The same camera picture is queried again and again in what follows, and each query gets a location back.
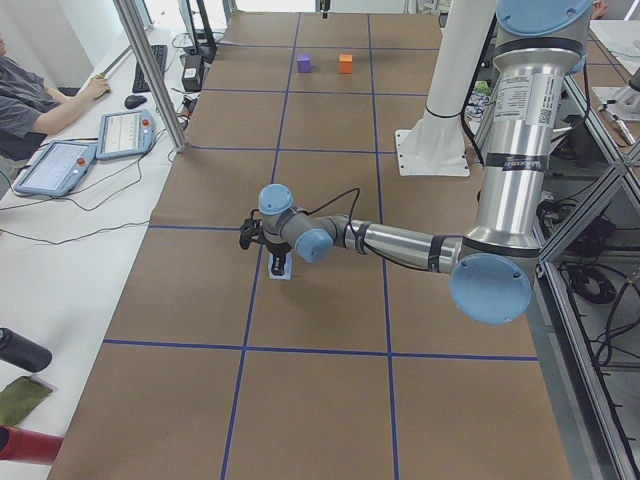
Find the black water bottle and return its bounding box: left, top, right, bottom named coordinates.
left=1, top=327, right=52, bottom=373

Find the orange foam block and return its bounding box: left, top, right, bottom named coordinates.
left=338, top=53, right=354, bottom=75

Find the far teach pendant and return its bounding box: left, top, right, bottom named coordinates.
left=96, top=109, right=155, bottom=160

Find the purple foam block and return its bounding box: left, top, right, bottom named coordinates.
left=296, top=53, right=313, bottom=74

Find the green cloth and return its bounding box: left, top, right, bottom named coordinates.
left=1, top=376, right=53, bottom=426

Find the teach pendant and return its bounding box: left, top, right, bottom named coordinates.
left=96, top=109, right=155, bottom=160
left=13, top=141, right=96, bottom=198

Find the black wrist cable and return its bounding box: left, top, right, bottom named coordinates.
left=248, top=187, right=436, bottom=274

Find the light blue foam block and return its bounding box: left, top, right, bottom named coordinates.
left=268, top=253, right=292, bottom=280

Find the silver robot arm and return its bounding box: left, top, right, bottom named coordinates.
left=239, top=1, right=592, bottom=325

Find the seated person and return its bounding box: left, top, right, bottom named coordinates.
left=1, top=45, right=110, bottom=161

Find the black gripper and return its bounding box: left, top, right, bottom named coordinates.
left=239, top=217, right=291, bottom=274

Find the black keyboard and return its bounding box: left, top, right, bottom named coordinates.
left=132, top=43, right=169, bottom=94

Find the aluminium frame post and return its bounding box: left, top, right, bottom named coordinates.
left=113, top=0, right=187, bottom=153

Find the red bottle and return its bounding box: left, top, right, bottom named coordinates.
left=1, top=425, right=64, bottom=466

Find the black power adapter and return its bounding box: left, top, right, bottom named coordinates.
left=181, top=55, right=204, bottom=92

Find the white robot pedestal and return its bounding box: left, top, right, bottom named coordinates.
left=395, top=0, right=496, bottom=177

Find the black computer mouse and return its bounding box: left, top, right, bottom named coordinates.
left=124, top=94, right=147, bottom=110

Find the near teach pendant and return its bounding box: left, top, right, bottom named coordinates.
left=13, top=141, right=96, bottom=198

